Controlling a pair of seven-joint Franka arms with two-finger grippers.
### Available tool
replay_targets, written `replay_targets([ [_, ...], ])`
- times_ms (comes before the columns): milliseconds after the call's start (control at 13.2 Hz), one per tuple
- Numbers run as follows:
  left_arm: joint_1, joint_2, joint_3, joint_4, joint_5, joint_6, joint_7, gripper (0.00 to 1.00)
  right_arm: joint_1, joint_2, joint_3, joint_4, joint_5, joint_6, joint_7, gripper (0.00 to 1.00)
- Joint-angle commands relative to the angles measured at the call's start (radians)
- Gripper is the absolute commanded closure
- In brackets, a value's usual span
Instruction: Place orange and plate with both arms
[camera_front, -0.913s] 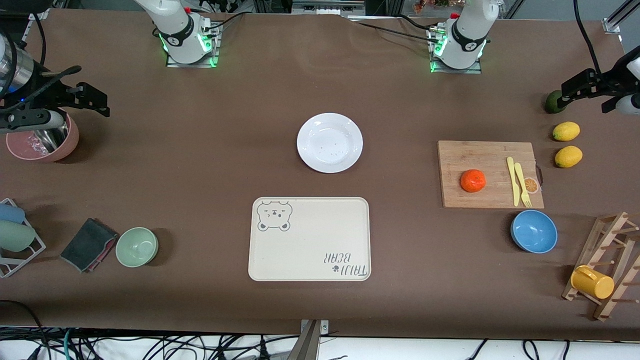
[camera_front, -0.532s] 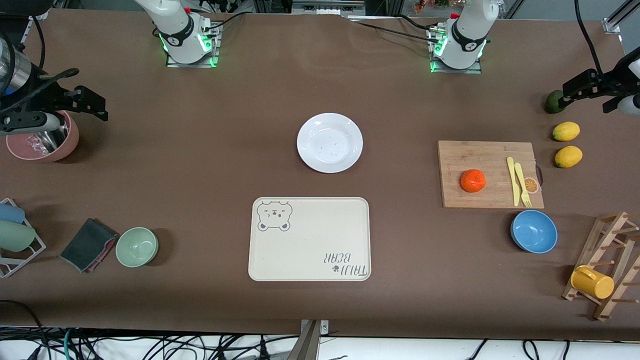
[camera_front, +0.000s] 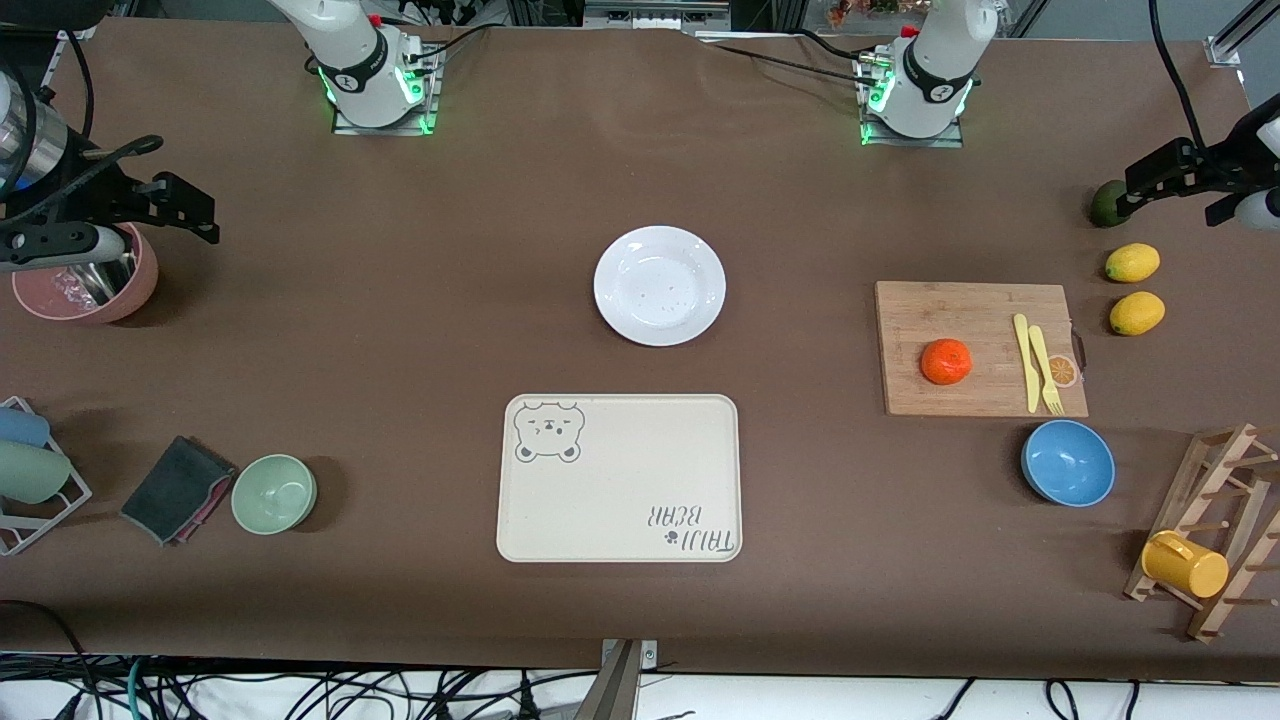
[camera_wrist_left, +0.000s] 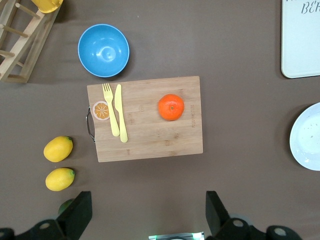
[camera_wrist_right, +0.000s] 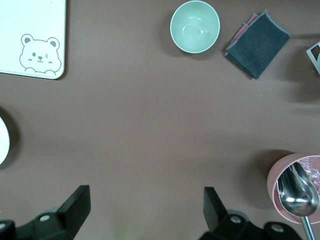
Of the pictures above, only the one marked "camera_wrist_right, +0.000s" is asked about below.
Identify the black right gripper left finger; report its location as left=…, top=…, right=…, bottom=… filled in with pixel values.
left=14, top=184, right=91, bottom=240

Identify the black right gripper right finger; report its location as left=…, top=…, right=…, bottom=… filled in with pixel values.
left=199, top=186, right=301, bottom=240

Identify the white round plate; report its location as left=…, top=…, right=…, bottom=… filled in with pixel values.
left=0, top=113, right=12, bottom=167

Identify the pink bowl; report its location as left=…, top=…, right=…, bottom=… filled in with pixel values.
left=266, top=153, right=320, bottom=225

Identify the metal scoop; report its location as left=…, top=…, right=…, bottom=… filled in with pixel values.
left=277, top=161, right=320, bottom=240

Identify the dark grey folded cloth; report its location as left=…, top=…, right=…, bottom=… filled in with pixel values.
left=224, top=9, right=291, bottom=80

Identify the pale green bowl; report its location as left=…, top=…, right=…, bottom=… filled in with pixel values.
left=169, top=0, right=222, bottom=54

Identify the cream bear print tray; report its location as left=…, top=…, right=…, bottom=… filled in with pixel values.
left=0, top=0, right=68, bottom=81

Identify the white wire cup rack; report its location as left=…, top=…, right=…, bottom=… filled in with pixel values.
left=306, top=40, right=320, bottom=63

